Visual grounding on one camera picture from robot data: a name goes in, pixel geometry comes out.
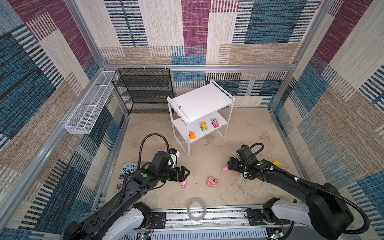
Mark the orange toy car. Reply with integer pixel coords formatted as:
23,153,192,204
189,131,196,140

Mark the treehouse book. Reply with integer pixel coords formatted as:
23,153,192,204
115,163,138,194

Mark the black wire rack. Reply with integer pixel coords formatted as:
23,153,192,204
112,68,174,114

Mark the white two-tier shelf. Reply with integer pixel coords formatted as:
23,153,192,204
167,81,236,158

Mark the pink bear donut toy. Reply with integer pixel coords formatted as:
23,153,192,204
207,176,218,187

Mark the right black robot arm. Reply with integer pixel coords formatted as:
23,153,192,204
228,145,370,240

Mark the green toy car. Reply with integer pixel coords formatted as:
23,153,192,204
200,122,208,132

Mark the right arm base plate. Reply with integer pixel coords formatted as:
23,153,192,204
243,208,291,226

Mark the pink toy truck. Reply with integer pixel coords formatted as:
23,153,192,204
212,118,220,129

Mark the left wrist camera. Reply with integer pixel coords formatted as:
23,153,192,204
169,149,180,169

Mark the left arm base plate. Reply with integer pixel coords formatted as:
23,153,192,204
135,212,167,230

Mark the clear tape roll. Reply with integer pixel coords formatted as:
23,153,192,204
187,198,207,222

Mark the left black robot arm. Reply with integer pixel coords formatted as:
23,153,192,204
63,143,191,240

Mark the white wire basket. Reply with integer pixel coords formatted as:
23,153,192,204
65,71,115,135

